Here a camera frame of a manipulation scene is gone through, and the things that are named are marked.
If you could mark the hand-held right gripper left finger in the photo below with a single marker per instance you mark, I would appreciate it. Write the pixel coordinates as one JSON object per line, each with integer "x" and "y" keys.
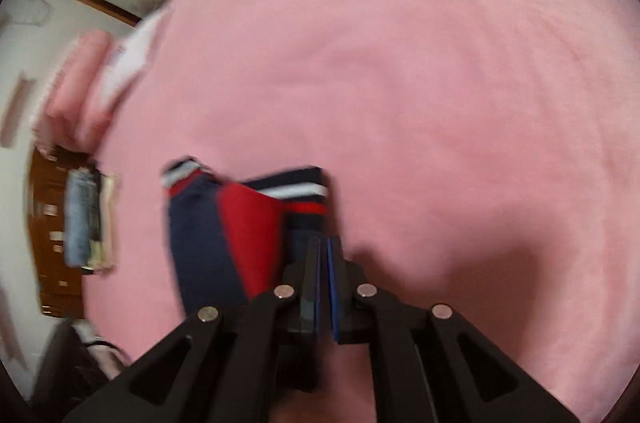
{"x": 300, "y": 303}

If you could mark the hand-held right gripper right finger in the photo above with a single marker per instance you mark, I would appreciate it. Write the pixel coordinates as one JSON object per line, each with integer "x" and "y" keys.
{"x": 345, "y": 303}

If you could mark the navy and red varsity jacket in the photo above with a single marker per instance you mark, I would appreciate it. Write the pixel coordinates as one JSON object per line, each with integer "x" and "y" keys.
{"x": 245, "y": 233}

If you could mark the folded cream garment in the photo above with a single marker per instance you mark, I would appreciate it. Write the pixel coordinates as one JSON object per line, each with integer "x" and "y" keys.
{"x": 106, "y": 223}

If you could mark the pink fleece bed blanket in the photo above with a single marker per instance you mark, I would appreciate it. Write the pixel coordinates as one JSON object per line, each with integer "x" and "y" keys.
{"x": 400, "y": 78}

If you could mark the folded blue jeans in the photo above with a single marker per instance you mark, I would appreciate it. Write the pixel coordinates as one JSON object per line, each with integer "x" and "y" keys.
{"x": 80, "y": 218}

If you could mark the wooden headboard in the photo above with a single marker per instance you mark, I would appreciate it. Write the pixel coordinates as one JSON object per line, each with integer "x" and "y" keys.
{"x": 50, "y": 243}

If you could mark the white printed pillow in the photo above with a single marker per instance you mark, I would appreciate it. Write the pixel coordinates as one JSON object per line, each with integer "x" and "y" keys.
{"x": 127, "y": 63}

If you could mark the folded pink quilt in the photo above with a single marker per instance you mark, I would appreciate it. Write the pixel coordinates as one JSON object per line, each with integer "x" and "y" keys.
{"x": 75, "y": 88}

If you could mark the wooden wall strip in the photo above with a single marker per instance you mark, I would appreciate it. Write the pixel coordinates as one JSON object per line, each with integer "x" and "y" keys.
{"x": 14, "y": 113}

